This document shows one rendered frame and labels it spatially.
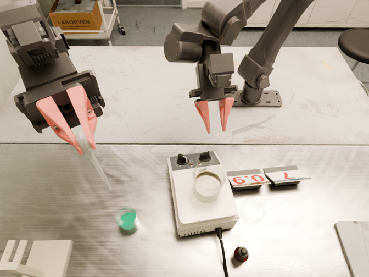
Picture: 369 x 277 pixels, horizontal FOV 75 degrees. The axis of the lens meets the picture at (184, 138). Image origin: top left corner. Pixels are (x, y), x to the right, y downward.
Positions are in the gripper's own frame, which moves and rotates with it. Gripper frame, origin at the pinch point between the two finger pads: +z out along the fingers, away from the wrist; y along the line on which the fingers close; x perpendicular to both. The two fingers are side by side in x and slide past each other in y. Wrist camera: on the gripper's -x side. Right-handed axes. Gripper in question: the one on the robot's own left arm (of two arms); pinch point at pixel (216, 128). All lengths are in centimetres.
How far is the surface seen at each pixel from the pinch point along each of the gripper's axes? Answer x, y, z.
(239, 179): 3.3, 5.3, 13.4
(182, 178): -2.5, -9.3, 9.7
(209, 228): -5.4, -4.9, 20.5
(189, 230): -6.6, -9.2, 19.6
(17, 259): -13.6, -38.4, 16.8
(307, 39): 199, 154, -74
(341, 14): 189, 188, -94
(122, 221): -1.6, -23.3, 17.7
